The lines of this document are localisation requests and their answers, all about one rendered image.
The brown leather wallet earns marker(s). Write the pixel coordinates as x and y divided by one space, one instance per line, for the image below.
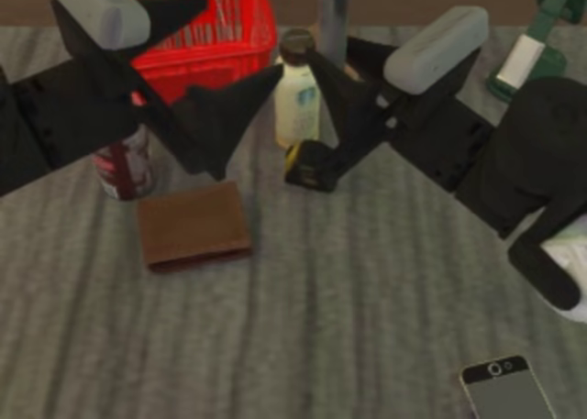
195 226

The red drink can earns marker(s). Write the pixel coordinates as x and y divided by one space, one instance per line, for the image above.
126 171

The black yellow tape measure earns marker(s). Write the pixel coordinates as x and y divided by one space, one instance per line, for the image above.
307 164

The grey tablecloth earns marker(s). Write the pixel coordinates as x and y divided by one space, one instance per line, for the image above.
321 300

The red plastic basket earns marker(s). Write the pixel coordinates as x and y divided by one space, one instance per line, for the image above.
215 47

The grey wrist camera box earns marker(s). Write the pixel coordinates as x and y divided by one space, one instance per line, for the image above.
101 6
435 47

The white bottle with dark cap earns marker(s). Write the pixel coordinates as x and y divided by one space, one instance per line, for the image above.
298 102

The green white stapler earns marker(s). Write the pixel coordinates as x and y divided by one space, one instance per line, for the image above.
536 47

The grey post with blue top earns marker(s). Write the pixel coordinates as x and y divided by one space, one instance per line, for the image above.
335 20

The grey smartphone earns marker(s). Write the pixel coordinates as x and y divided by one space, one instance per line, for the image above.
509 391

